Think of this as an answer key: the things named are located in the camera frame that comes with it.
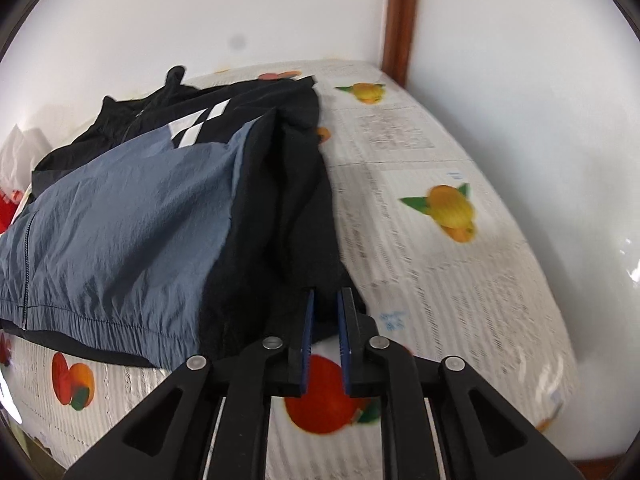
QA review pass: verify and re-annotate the white plastic bag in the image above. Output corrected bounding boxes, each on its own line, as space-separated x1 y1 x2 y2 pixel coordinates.
0 125 55 192

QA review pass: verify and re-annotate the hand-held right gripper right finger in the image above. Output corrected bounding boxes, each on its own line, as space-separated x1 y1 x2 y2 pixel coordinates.
336 287 588 480

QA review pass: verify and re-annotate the red gift bag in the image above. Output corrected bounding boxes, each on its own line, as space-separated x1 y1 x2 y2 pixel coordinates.
0 187 26 235

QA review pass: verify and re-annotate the fruit print tablecloth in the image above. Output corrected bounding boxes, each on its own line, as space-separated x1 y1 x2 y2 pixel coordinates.
0 59 581 476

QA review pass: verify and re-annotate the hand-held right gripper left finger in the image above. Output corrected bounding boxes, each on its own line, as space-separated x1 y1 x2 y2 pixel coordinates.
62 287 316 480

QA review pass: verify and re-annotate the black white blue jacket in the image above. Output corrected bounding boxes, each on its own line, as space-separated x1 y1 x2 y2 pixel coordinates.
0 65 368 368

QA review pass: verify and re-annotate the brown wooden trim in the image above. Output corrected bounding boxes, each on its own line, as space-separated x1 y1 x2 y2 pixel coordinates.
381 0 421 86

